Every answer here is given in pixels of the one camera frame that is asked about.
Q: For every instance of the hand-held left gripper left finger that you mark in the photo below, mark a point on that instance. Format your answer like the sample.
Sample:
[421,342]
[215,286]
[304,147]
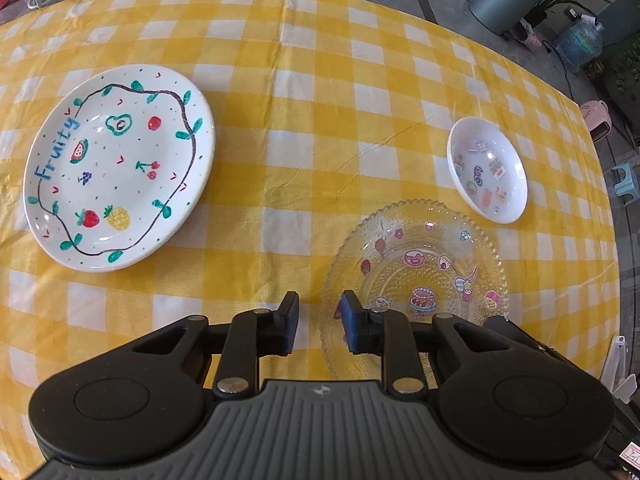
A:
[287,325]

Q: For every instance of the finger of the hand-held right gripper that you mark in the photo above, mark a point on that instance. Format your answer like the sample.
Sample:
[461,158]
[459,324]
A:
[530,344]

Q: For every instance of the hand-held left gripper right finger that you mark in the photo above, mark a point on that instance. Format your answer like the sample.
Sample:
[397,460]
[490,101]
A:
[352,325]

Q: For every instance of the clear glass sticker plate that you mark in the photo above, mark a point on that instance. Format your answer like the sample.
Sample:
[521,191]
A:
[425,260]

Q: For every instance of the small white sticker plate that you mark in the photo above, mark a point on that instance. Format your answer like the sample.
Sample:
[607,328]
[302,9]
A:
[487,170]

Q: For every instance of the white fruit-painted plate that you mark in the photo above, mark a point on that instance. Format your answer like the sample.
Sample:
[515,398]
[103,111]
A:
[120,180]

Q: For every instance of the light blue plastic stool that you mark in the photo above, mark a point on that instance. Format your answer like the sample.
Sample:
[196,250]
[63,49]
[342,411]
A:
[627,180]

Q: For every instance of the pink space heater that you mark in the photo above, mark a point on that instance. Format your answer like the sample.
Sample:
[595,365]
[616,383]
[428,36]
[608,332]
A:
[597,120]

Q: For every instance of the yellow checked tablecloth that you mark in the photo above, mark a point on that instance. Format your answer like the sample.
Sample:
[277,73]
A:
[320,85]

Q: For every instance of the blue water bottle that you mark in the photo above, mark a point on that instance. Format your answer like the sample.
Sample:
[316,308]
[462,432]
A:
[577,45]

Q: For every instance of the pink patterned bag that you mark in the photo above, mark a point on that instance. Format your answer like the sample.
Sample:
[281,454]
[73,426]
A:
[526,35]

